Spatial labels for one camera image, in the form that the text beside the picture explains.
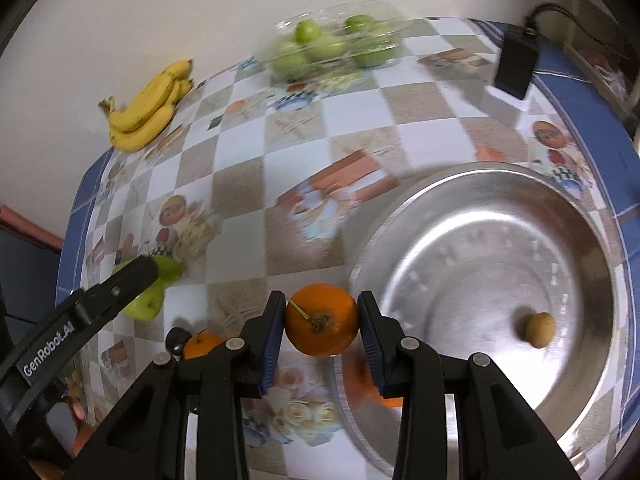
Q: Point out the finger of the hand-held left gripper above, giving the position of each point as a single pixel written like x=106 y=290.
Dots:
x=125 y=282

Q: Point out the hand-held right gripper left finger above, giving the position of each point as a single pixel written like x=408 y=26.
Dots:
x=272 y=340

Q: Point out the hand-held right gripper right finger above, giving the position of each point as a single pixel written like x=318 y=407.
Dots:
x=372 y=347

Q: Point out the green mango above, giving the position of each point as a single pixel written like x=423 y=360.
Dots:
x=145 y=304

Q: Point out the orange with long stem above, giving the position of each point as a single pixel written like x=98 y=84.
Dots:
x=320 y=320

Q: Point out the large metal bowl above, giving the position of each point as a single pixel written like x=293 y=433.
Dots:
x=475 y=260

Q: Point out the brown longan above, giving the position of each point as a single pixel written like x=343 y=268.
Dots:
x=541 y=331

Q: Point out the dark round fruit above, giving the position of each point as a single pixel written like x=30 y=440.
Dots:
x=176 y=341

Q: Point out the reddish brown furniture edge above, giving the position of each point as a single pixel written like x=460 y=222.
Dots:
x=30 y=227

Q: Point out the yellow banana bunch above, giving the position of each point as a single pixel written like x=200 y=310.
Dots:
x=145 y=115

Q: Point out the clear plastic fruit container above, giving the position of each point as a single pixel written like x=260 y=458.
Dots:
x=350 y=40

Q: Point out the black charger block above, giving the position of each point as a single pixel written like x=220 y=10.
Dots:
x=515 y=62

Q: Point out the plastic bag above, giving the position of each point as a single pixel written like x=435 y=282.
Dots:
x=607 y=72

